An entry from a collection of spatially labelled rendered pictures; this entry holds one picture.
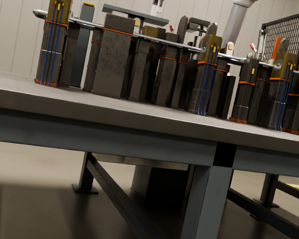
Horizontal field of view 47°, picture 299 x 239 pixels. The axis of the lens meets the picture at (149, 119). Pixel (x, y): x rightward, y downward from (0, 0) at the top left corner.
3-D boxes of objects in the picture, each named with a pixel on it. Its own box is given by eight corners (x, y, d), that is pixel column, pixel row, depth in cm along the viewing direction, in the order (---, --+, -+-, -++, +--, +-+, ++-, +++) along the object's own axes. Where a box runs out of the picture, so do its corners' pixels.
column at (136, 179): (129, 188, 263) (146, 104, 258) (165, 191, 275) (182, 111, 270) (144, 203, 235) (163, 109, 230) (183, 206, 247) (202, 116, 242)
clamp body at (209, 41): (194, 114, 146) (211, 32, 143) (185, 112, 157) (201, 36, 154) (209, 117, 147) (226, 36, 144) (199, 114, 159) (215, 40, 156)
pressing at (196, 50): (30, 8, 140) (31, 4, 140) (36, 18, 162) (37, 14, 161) (319, 78, 170) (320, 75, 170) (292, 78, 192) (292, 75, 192)
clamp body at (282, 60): (271, 130, 150) (289, 51, 148) (257, 126, 162) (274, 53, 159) (284, 133, 152) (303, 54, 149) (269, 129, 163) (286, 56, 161)
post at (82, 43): (66, 85, 186) (81, 4, 183) (67, 85, 194) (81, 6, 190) (80, 87, 188) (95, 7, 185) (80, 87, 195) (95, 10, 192)
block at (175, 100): (170, 107, 167) (182, 48, 164) (166, 106, 174) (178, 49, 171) (178, 109, 168) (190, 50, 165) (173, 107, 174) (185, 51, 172)
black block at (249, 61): (238, 123, 152) (253, 57, 149) (229, 121, 161) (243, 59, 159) (249, 125, 153) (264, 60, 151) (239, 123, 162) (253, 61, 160)
